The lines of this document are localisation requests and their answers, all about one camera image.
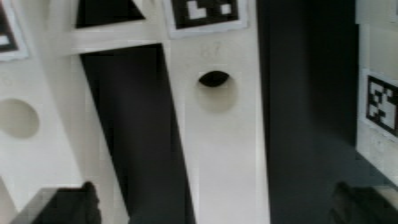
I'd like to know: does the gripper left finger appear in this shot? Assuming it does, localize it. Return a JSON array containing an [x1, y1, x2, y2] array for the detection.
[[9, 182, 103, 224]]

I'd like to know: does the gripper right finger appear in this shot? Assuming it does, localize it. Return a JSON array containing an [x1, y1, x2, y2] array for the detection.
[[327, 182, 398, 224]]

